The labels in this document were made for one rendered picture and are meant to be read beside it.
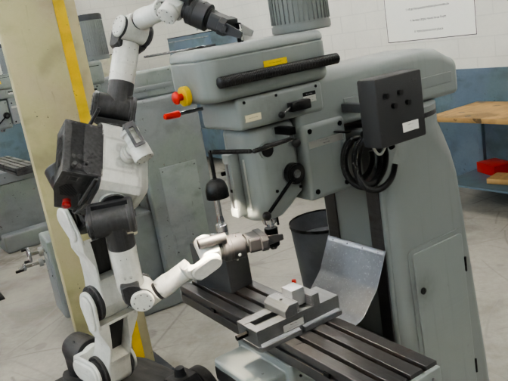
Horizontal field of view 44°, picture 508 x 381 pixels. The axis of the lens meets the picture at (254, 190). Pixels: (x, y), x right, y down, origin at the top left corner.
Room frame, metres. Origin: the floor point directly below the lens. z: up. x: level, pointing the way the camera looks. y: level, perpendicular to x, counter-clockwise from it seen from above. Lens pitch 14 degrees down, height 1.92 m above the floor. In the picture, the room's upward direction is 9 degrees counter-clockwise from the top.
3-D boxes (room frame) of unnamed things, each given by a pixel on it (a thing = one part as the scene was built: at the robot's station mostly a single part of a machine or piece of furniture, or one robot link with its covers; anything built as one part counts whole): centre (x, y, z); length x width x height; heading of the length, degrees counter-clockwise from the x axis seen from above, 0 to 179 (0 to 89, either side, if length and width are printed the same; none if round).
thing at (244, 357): (2.03, -0.04, 0.79); 0.50 x 0.35 x 0.12; 122
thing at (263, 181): (2.03, -0.04, 1.47); 0.21 x 0.19 x 0.32; 32
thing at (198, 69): (2.04, -0.05, 1.81); 0.47 x 0.26 x 0.16; 122
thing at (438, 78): (2.29, -0.46, 1.66); 0.80 x 0.23 x 0.20; 122
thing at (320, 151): (2.13, -0.20, 1.47); 0.24 x 0.19 x 0.26; 32
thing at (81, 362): (2.39, 0.74, 0.68); 0.21 x 0.20 x 0.13; 42
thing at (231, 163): (1.98, 0.06, 1.45); 0.04 x 0.04 x 0.21; 32
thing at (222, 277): (2.43, 0.19, 1.03); 0.22 x 0.12 x 0.20; 42
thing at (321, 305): (1.95, -0.05, 0.98); 0.35 x 0.15 x 0.11; 121
